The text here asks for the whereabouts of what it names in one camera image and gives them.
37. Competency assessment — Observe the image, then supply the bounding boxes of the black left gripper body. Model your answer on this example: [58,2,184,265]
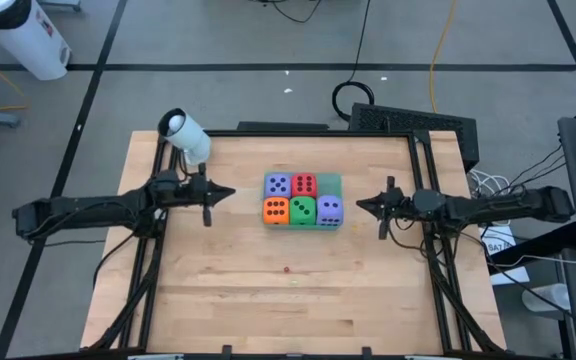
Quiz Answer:
[179,161,215,228]

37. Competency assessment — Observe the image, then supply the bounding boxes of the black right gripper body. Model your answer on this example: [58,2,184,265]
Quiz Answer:
[378,175,415,241]

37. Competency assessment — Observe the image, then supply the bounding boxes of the purple foam die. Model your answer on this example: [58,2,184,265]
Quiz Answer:
[263,172,294,200]
[315,194,345,227]

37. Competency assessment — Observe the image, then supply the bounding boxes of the teal translucent plastic bin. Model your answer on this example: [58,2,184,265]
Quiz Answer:
[261,171,346,232]

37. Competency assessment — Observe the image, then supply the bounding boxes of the orange foam die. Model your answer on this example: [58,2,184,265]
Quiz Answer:
[262,196,291,226]

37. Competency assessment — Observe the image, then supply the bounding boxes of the red foam die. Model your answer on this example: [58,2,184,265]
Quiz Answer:
[290,172,319,200]

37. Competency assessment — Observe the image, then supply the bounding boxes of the green foam die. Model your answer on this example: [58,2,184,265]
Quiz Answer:
[288,195,318,227]

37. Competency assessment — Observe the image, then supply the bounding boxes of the black computer case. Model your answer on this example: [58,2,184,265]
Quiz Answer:
[348,102,481,172]

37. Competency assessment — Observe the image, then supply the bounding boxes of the white trash can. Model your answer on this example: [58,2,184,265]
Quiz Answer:
[0,0,73,82]

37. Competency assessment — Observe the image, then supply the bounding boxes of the black table frame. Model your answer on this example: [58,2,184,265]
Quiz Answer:
[86,129,508,360]

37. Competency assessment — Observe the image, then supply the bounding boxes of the white cable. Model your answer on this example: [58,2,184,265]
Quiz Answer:
[467,168,513,200]

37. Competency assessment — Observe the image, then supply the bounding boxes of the black coiled floor cable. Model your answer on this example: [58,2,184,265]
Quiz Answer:
[331,0,376,122]

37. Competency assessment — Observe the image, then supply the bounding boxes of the yellow hanging cable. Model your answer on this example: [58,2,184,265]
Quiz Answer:
[428,0,458,114]

